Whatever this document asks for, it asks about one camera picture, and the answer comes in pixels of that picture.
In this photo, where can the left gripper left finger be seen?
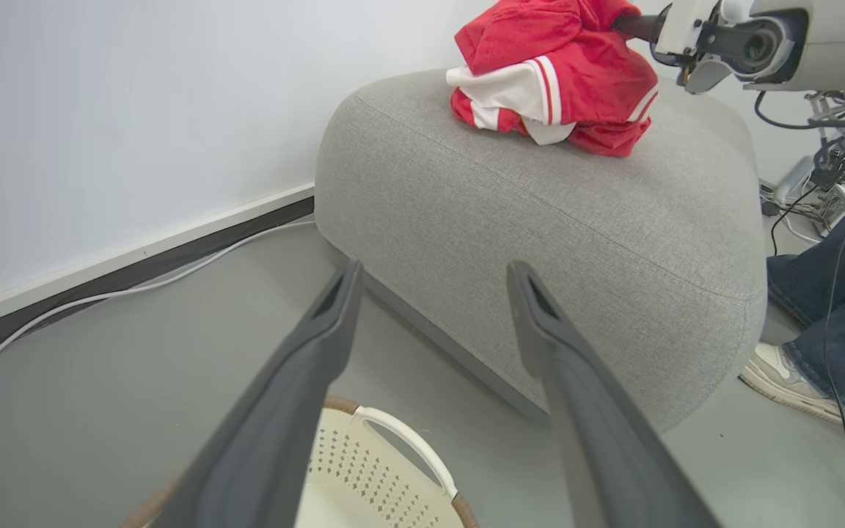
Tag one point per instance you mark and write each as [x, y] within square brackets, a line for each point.
[268, 455]

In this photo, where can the grey fabric seat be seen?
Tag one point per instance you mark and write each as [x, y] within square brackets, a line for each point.
[540, 242]

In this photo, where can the cream perforated laundry basket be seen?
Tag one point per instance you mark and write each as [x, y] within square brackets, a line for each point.
[371, 477]

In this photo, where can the red and white garment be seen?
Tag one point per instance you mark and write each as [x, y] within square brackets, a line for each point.
[576, 66]

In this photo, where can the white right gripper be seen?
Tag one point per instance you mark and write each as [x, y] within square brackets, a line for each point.
[686, 29]

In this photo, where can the white sneaker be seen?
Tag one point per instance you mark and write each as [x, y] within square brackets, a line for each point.
[782, 378]

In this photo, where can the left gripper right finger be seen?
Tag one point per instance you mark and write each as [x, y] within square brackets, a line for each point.
[598, 455]

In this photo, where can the white electronics box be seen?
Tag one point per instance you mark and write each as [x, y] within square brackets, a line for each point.
[837, 202]

